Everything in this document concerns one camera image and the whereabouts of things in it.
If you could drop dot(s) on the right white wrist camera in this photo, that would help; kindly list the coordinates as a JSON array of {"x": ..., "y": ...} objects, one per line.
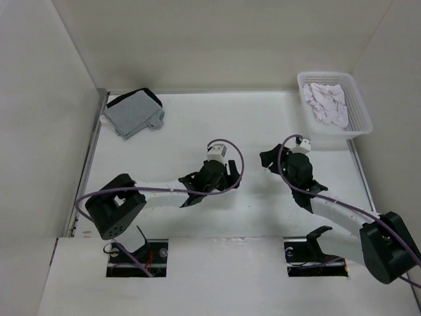
[{"x": 302, "y": 145}]

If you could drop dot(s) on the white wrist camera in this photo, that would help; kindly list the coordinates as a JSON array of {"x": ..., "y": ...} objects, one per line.
[
  {"x": 302, "y": 145},
  {"x": 216, "y": 152}
]

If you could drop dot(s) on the folded grey tank top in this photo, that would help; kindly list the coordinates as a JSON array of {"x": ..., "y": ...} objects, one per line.
[{"x": 134, "y": 114}]

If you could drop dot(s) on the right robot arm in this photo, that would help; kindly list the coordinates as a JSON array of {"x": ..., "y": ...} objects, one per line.
[{"x": 380, "y": 242}]

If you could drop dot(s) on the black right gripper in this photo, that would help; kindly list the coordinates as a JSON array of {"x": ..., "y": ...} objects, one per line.
[{"x": 269, "y": 156}]

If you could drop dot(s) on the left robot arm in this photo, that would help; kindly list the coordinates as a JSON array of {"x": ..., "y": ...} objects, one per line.
[{"x": 114, "y": 209}]

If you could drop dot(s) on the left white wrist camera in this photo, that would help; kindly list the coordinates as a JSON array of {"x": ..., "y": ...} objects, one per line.
[{"x": 216, "y": 152}]

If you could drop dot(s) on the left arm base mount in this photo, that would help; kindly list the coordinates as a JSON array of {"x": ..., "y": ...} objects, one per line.
[{"x": 153, "y": 257}]

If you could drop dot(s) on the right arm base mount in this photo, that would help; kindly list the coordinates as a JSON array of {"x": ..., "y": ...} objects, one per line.
[{"x": 305, "y": 258}]

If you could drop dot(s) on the left aluminium table rail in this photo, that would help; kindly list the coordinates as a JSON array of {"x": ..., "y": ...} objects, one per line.
[{"x": 73, "y": 217}]

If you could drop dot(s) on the white tank top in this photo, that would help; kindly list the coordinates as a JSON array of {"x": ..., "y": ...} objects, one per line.
[{"x": 327, "y": 103}]

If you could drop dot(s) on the white plastic basket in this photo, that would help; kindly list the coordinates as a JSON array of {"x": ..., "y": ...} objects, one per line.
[{"x": 360, "y": 122}]

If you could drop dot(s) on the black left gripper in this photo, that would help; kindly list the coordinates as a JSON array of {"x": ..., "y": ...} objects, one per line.
[{"x": 232, "y": 173}]

